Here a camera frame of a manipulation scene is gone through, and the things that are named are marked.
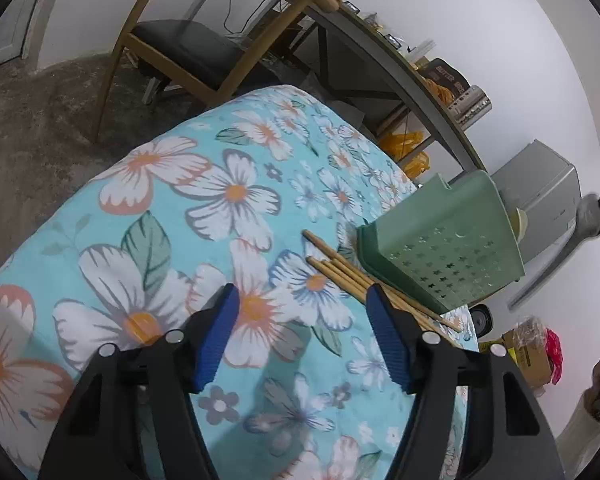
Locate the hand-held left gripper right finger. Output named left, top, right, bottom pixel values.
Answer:
left=365, top=283, right=567, bottom=480

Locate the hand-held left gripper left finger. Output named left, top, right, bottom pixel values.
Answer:
left=37, top=283, right=242, bottom=480

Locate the metal spoon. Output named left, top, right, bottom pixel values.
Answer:
left=506, top=194, right=600, bottom=310

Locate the bunch of wooden chopsticks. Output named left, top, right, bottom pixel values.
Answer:
left=302, top=229, right=464, bottom=334

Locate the cream soup spoon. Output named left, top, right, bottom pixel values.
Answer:
left=510, top=207, right=529, bottom=242

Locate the green utensil holder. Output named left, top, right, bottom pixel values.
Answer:
left=356, top=170, right=526, bottom=317

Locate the person's right forearm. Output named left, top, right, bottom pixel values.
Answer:
left=554, top=400, right=600, bottom=480

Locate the silver refrigerator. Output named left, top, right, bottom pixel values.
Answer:
left=492, top=141, right=582, bottom=267

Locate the pink plastic bag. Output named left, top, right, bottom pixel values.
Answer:
left=545, top=329, right=564, bottom=386

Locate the clear plastic bag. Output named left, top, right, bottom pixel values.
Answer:
left=512, top=317, right=549, bottom=349

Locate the black rice cooker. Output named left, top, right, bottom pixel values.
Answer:
left=470, top=305, right=494, bottom=342

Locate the floral blue blanket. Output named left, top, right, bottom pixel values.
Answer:
left=0, top=85, right=477, bottom=480

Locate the cardboard box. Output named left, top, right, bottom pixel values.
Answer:
left=502, top=330, right=554, bottom=397

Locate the metal canister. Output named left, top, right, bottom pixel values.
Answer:
left=445, top=85, right=494, bottom=129

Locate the yellow plastic bag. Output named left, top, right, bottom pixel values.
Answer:
left=380, top=130, right=432, bottom=182

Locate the brown snack box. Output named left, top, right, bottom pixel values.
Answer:
left=420, top=57, right=474, bottom=107

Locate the grey desk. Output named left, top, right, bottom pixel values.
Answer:
left=180, top=0, right=487, bottom=177

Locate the wooden chair black seat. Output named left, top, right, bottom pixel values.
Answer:
left=95, top=0, right=342, bottom=144

